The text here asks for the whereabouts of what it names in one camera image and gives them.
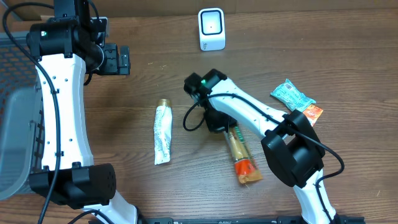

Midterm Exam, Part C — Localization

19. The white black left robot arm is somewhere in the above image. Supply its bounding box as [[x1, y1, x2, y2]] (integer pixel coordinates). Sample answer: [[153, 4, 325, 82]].
[[26, 16, 139, 223]]

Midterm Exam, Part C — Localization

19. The small orange snack packet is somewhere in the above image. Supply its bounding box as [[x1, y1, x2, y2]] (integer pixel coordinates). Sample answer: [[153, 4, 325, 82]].
[[303, 105, 323, 126]]

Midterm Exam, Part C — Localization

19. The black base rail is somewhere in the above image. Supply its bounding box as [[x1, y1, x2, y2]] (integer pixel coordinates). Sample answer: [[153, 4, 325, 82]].
[[88, 215, 366, 224]]

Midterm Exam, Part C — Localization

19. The white tube gold cap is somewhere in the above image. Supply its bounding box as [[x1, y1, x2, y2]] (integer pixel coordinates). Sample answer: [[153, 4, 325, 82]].
[[154, 99, 173, 165]]

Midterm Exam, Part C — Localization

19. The orange pasta package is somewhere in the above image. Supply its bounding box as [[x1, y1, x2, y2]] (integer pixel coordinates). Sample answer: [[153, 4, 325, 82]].
[[224, 124, 263, 184]]

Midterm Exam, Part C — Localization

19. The white barcode scanner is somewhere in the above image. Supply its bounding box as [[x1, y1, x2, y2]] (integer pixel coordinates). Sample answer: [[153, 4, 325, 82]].
[[198, 7, 226, 51]]

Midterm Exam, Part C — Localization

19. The teal snack bar wrapper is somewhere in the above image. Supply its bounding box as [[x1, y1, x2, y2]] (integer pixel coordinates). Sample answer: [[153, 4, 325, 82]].
[[270, 78, 316, 112]]

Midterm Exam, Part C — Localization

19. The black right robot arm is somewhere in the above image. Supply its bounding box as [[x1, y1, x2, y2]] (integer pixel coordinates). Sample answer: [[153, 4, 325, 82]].
[[184, 69, 336, 223]]

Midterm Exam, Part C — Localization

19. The grey plastic shopping basket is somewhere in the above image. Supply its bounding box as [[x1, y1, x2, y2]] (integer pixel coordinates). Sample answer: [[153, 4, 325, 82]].
[[1, 33, 44, 200]]

